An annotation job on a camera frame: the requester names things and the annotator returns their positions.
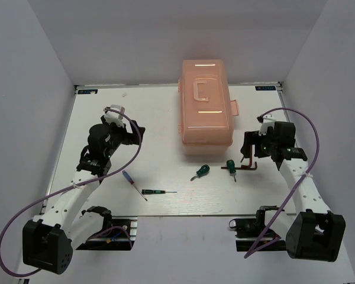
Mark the brown hex key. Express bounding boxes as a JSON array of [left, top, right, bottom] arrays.
[[240, 131, 255, 161], [233, 162, 257, 170]]

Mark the blue handled screwdriver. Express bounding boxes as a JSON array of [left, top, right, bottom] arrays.
[[122, 170, 148, 201]]

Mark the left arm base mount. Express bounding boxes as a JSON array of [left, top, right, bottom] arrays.
[[77, 217, 138, 251]]

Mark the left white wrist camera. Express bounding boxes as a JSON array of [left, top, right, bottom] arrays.
[[104, 105, 125, 127]]

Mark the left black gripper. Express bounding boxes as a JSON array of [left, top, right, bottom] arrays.
[[101, 115, 145, 158]]

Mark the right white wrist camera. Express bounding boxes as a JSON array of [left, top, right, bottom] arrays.
[[257, 114, 276, 136]]

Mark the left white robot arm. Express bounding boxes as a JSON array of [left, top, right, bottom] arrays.
[[22, 113, 146, 275]]

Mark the black green precision screwdriver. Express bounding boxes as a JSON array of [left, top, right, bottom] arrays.
[[141, 189, 176, 195]]

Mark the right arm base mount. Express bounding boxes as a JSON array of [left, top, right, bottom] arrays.
[[228, 206, 286, 252]]

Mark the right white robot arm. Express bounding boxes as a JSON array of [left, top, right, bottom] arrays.
[[241, 115, 346, 262]]

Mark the pink plastic toolbox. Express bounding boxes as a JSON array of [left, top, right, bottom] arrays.
[[178, 59, 239, 156]]

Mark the green orange stubby screwdriver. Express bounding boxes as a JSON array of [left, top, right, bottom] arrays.
[[226, 159, 237, 182]]

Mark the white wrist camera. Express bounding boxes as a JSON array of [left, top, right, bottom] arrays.
[[257, 114, 276, 136], [104, 105, 125, 127]]

